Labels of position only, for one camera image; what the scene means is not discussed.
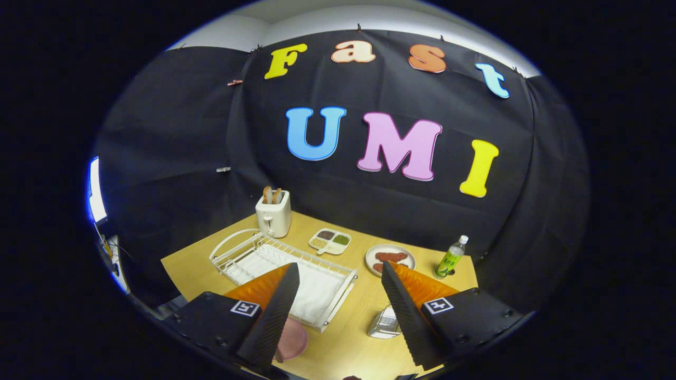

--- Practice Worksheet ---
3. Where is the white divided grain dish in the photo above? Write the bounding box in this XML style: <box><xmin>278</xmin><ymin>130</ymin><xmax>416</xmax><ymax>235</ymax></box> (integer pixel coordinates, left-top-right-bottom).
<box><xmin>309</xmin><ymin>228</ymin><xmax>352</xmax><ymax>256</ymax></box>

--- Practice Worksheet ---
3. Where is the white toaster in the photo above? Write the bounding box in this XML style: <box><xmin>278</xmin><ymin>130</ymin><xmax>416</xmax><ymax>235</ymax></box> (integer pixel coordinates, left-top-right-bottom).
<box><xmin>256</xmin><ymin>190</ymin><xmax>292</xmax><ymax>239</ymax></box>

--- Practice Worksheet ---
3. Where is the white desk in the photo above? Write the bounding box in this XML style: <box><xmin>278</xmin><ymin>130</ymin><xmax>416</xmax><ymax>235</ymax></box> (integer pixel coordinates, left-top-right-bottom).
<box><xmin>103</xmin><ymin>235</ymin><xmax>131</xmax><ymax>295</ymax></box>

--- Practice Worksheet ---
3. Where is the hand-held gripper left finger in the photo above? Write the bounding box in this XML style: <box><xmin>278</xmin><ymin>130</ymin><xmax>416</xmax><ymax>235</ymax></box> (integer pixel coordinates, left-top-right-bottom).
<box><xmin>169</xmin><ymin>262</ymin><xmax>301</xmax><ymax>378</ymax></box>

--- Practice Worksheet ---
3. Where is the white wire dish rack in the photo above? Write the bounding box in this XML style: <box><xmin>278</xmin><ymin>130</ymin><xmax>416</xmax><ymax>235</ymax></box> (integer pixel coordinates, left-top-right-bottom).
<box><xmin>209</xmin><ymin>229</ymin><xmax>358</xmax><ymax>333</ymax></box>

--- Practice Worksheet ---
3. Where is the green label drink bottle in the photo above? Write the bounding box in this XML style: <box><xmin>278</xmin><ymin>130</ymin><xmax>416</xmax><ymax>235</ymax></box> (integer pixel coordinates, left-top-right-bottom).
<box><xmin>434</xmin><ymin>235</ymin><xmax>469</xmax><ymax>279</ymax></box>

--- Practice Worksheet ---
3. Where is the pink plate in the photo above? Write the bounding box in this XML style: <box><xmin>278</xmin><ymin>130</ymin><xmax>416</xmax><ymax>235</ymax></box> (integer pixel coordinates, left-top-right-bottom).
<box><xmin>275</xmin><ymin>317</ymin><xmax>308</xmax><ymax>363</ymax></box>

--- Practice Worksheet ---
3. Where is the white oval sausage dish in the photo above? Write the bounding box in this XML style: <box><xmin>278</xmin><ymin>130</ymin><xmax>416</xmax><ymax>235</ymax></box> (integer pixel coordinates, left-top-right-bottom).
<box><xmin>365</xmin><ymin>244</ymin><xmax>417</xmax><ymax>278</ymax></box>

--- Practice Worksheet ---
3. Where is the metal wire basket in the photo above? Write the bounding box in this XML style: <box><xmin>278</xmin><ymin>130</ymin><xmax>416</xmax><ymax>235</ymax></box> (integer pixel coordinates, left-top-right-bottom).
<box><xmin>368</xmin><ymin>305</ymin><xmax>402</xmax><ymax>339</ymax></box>

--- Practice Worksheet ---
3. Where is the black backdrop cloth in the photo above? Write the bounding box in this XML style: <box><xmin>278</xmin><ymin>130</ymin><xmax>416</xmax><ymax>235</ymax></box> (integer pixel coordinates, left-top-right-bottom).
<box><xmin>95</xmin><ymin>29</ymin><xmax>590</xmax><ymax>317</ymax></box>

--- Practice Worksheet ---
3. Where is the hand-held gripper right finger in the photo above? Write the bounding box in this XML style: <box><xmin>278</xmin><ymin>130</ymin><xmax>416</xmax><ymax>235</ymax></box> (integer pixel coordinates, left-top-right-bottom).
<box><xmin>381</xmin><ymin>261</ymin><xmax>524</xmax><ymax>371</ymax></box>

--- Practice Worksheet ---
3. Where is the computer monitor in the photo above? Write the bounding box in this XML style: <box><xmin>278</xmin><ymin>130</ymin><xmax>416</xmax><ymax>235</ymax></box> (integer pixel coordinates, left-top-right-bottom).
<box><xmin>87</xmin><ymin>156</ymin><xmax>109</xmax><ymax>225</ymax></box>

